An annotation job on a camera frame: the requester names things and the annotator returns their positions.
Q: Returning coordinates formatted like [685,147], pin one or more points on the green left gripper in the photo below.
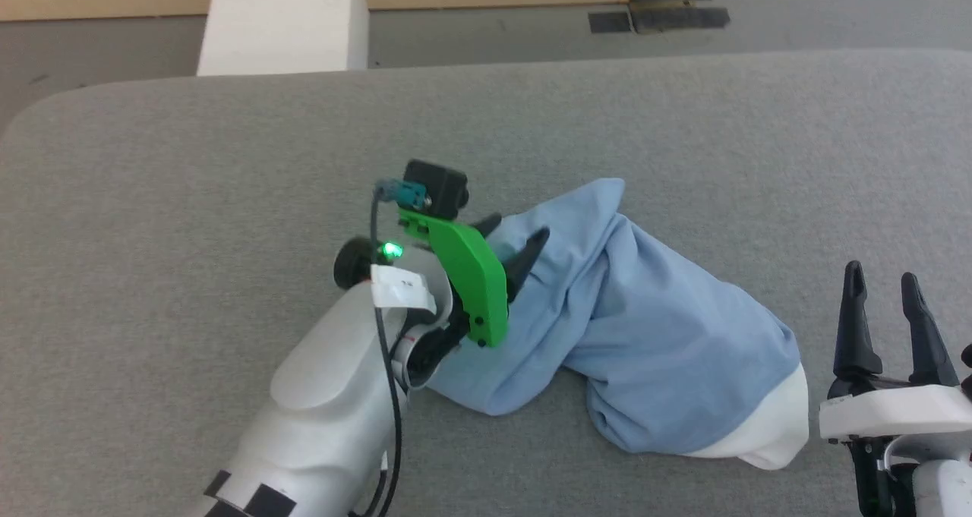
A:
[474,282]

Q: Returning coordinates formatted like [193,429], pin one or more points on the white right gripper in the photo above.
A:
[896,411]

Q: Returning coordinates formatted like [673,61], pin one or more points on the light blue polo shirt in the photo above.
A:
[653,327]

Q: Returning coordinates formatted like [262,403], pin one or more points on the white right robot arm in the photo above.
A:
[942,487]

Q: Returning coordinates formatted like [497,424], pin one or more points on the white paper label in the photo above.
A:
[399,288]

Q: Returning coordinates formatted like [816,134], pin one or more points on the small black floor mat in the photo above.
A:
[610,22]

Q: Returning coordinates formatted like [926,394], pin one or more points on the long black floor mat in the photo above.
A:
[680,19]

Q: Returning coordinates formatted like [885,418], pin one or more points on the white rectangular box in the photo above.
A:
[281,23]

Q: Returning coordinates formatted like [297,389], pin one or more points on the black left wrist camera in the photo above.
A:
[437,187]

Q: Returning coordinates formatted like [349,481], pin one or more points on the teal left camera connector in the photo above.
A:
[402,193]

